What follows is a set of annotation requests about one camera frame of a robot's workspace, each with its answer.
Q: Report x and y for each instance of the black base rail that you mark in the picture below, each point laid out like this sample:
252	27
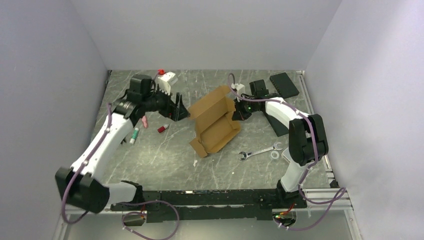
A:
259	204

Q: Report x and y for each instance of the clear plastic lid case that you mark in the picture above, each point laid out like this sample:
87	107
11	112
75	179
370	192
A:
286	155

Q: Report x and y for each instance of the black flat box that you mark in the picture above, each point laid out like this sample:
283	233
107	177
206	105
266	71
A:
284	85

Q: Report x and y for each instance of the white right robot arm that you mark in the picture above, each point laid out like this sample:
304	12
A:
307	141

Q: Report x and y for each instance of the brown cardboard paper box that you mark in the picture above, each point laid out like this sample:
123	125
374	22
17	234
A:
213	122

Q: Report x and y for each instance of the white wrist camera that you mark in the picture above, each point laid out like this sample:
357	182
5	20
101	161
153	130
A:
165	80
238	88

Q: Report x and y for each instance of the green white tube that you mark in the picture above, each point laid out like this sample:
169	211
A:
134	135

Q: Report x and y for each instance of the clear tape roll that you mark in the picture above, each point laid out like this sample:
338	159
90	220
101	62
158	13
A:
274	154

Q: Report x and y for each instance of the silver combination wrench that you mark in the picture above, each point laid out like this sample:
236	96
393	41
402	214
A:
277	146

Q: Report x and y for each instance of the pink tube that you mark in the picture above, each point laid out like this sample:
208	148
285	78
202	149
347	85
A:
144	121

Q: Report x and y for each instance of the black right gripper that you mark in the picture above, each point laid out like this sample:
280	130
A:
239	114

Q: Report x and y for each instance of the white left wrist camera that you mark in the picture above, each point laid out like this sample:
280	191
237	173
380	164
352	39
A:
165	80

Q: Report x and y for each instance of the red small bottle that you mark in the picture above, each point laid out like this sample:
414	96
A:
162	128

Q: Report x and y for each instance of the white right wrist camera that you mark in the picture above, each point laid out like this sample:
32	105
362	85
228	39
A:
238	88

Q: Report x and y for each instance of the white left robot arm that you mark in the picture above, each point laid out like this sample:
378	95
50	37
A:
79	184

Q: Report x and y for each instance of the aluminium frame rail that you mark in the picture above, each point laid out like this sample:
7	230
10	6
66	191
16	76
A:
317	199

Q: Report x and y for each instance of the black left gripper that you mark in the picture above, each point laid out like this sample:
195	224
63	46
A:
177	111

